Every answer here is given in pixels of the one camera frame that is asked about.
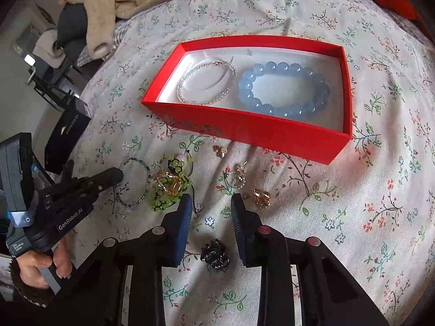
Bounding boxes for floral bedsheet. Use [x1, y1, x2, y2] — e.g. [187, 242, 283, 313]
[58, 0, 435, 326]

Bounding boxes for light green bead bracelet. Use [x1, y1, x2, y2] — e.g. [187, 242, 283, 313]
[150, 155, 196, 213]

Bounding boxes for gold hoop earrings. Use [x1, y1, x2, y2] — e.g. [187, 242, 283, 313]
[154, 171, 186, 198]

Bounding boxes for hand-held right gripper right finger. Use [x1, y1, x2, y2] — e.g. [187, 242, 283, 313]
[230, 193, 391, 326]

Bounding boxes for person's left hand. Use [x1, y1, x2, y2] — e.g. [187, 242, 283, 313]
[14, 240, 74, 290]

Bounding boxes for dark grey cloth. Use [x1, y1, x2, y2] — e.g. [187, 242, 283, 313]
[56, 3, 89, 69]

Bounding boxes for black chair with clothes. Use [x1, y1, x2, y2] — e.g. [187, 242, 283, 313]
[29, 61, 83, 110]

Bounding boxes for orange plush toy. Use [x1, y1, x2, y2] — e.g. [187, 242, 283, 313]
[377, 0, 422, 21]

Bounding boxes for red cardboard box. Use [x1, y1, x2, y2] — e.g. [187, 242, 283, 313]
[141, 35, 354, 166]

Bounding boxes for blue bead bracelet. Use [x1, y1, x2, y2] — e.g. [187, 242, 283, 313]
[238, 61, 331, 119]

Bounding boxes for gold ring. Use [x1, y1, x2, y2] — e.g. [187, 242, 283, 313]
[251, 188, 272, 210]

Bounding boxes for thin dark green bracelet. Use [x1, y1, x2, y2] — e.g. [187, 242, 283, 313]
[116, 158, 152, 208]

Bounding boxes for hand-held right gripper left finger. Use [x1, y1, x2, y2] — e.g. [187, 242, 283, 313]
[73, 193, 193, 326]

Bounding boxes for clear bead bracelet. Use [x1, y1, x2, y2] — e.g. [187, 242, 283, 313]
[177, 60, 237, 106]

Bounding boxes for silver and gold earring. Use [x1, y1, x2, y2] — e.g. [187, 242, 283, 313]
[224, 163, 247, 189]

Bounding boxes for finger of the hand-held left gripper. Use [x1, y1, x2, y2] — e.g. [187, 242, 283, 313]
[57, 167, 125, 206]

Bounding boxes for black hair clip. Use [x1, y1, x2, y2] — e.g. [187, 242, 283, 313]
[199, 239, 230, 272]

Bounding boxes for black phone box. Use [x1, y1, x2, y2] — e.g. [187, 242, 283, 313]
[44, 99, 92, 174]

